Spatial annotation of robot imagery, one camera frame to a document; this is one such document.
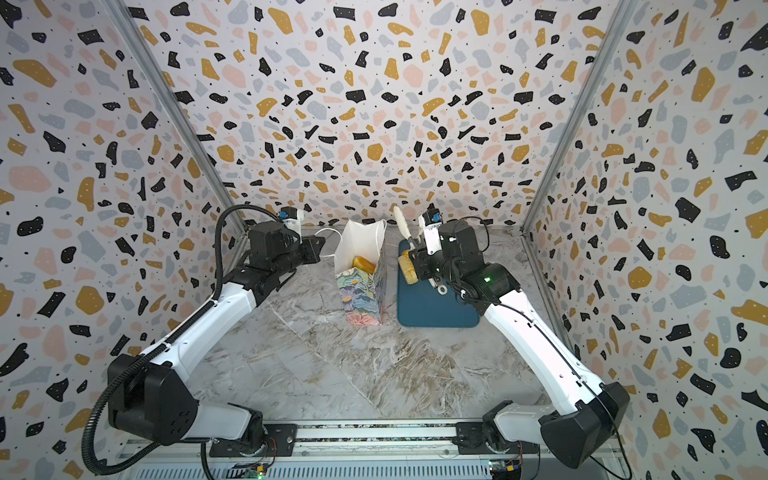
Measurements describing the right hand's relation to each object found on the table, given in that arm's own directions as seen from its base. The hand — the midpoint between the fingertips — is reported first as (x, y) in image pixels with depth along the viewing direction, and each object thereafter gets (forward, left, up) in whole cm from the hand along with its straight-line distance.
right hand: (412, 245), depth 71 cm
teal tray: (+4, -3, -35) cm, 36 cm away
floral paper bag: (-2, +13, -18) cm, 22 cm away
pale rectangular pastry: (+15, +1, -29) cm, 33 cm away
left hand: (+8, +23, -4) cm, 25 cm away
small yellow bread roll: (+12, +15, -24) cm, 31 cm away
